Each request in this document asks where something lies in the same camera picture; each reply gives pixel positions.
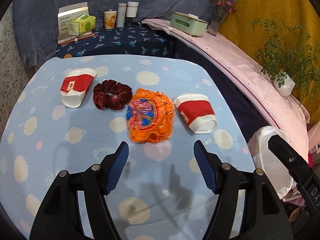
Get red white paper cup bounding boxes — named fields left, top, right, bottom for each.
left=60, top=68, right=97, bottom=108
left=174, top=93, right=217, bottom=134

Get dark red velvet scrunchie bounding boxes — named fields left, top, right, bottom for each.
left=93, top=80, right=132, bottom=111

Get orange snack wrapper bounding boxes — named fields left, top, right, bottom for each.
left=126, top=88, right=175, bottom=144

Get white lined trash bin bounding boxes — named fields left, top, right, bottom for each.
left=247, top=126, right=295, bottom=199

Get pink white device box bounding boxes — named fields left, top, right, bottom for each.
left=308, top=122, right=320, bottom=154

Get light blue planet tablecloth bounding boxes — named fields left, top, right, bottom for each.
left=1, top=55, right=254, bottom=239

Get pink bed sheet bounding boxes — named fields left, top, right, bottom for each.
left=142, top=18, right=309, bottom=160

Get potted green plant white pot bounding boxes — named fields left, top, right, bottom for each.
left=252, top=18, right=319, bottom=102

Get mustard yellow curtain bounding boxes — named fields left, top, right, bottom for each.
left=220, top=0, right=320, bottom=126

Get orange pencil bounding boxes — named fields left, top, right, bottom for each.
left=59, top=34, right=99, bottom=46

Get glass vase red flowers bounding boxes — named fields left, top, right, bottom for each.
left=207, top=0, right=236, bottom=36

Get mint green tissue box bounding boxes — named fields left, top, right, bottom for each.
left=170, top=11, right=208, bottom=36

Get white open cardboard box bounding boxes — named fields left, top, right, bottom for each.
left=57, top=2, right=89, bottom=44

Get dark blue floral cloth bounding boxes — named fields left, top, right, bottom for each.
left=54, top=23, right=176, bottom=59

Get green tissue pack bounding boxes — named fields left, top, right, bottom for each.
left=68, top=14, right=96, bottom=36

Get yellow patterned can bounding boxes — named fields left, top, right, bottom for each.
left=104, top=9, right=117, bottom=30

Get blue grey blanket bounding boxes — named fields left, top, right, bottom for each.
left=12, top=0, right=235, bottom=69

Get white slim bottle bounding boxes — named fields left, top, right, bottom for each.
left=116, top=3, right=127, bottom=28

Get white lidded jar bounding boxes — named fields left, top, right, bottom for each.
left=126, top=2, right=139, bottom=18

